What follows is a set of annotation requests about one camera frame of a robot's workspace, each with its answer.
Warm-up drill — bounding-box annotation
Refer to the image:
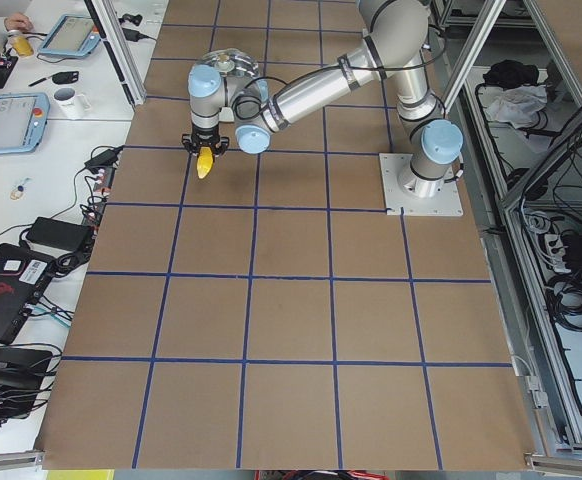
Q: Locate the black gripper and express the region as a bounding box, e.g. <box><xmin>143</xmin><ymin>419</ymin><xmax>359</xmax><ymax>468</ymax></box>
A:
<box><xmin>181</xmin><ymin>127</ymin><xmax>229</xmax><ymax>157</ymax></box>

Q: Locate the yellow corn cob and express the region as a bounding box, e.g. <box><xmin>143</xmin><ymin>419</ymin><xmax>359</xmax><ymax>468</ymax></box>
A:
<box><xmin>196</xmin><ymin>146</ymin><xmax>215</xmax><ymax>179</ymax></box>

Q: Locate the glass pot lid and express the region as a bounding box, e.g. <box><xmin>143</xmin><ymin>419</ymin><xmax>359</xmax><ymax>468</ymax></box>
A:
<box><xmin>196</xmin><ymin>48</ymin><xmax>260</xmax><ymax>78</ymax></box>

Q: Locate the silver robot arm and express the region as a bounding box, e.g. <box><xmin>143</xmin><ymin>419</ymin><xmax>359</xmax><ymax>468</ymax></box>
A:
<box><xmin>182</xmin><ymin>0</ymin><xmax>463</xmax><ymax>198</ymax></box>

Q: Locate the pale green cooking pot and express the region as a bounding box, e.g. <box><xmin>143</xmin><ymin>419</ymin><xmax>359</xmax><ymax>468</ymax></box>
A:
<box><xmin>220</xmin><ymin>76</ymin><xmax>264</xmax><ymax>123</ymax></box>

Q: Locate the black power adapter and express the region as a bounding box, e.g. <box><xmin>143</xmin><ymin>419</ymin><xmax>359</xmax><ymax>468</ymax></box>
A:
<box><xmin>84</xmin><ymin>146</ymin><xmax>124</xmax><ymax>173</ymax></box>

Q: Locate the white mug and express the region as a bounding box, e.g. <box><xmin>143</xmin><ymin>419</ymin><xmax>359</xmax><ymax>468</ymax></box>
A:
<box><xmin>53</xmin><ymin>87</ymin><xmax>92</xmax><ymax>120</ymax></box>

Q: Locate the far blue teach pendant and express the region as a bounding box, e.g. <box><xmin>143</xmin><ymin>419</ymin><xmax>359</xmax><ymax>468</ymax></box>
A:
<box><xmin>38</xmin><ymin>14</ymin><xmax>101</xmax><ymax>59</ymax></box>

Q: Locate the blue teach pendant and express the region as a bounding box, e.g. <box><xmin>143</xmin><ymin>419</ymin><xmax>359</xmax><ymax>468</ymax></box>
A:
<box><xmin>0</xmin><ymin>93</ymin><xmax>50</xmax><ymax>155</ymax></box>
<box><xmin>38</xmin><ymin>14</ymin><xmax>101</xmax><ymax>59</ymax></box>

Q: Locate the black power brick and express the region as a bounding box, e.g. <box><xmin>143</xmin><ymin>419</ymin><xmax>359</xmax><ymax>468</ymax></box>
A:
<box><xmin>26</xmin><ymin>217</ymin><xmax>93</xmax><ymax>252</ymax></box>

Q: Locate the black pen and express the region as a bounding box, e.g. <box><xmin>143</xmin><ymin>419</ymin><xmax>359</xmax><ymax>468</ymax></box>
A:
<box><xmin>28</xmin><ymin>76</ymin><xmax>52</xmax><ymax>87</ymax></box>

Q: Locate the near blue teach pendant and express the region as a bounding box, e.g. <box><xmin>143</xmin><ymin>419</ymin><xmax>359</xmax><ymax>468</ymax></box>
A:
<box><xmin>0</xmin><ymin>93</ymin><xmax>50</xmax><ymax>155</ymax></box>

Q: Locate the black laptop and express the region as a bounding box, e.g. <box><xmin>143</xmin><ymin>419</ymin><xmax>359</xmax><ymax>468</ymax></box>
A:
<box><xmin>0</xmin><ymin>243</ymin><xmax>55</xmax><ymax>344</ymax></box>

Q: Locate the aluminium frame post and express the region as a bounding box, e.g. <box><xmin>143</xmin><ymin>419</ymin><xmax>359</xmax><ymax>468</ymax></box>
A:
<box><xmin>84</xmin><ymin>0</ymin><xmax>146</xmax><ymax>108</ymax></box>

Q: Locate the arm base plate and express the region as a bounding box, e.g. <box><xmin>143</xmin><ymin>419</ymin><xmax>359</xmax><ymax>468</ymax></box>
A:
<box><xmin>379</xmin><ymin>153</ymin><xmax>463</xmax><ymax>217</ymax></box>

